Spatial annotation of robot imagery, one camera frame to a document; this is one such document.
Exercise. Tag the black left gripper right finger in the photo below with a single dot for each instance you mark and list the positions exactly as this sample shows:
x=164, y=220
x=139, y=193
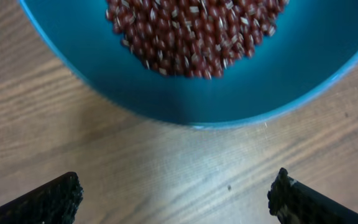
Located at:
x=295, y=203

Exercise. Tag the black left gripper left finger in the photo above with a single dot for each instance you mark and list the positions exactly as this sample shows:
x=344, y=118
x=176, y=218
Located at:
x=56, y=202

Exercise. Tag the teal blue bowl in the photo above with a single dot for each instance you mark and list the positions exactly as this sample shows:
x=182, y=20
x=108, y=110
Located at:
x=315, y=45

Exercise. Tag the red beans in bowl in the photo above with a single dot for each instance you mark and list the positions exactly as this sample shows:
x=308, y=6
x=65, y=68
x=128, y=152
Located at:
x=193, y=38

